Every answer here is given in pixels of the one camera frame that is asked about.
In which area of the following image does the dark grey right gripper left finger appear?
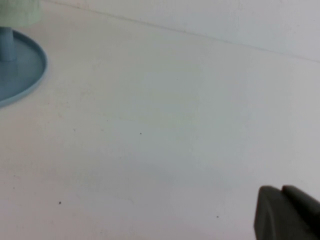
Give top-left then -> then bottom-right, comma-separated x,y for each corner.
253,185 -> 320,240

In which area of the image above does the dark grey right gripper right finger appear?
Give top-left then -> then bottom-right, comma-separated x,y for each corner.
281,184 -> 320,213

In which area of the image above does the blue round cup stand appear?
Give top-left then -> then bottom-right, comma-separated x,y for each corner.
0,26 -> 48,109

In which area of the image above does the light green plastic cup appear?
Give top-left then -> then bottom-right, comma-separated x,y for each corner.
0,0 -> 41,29

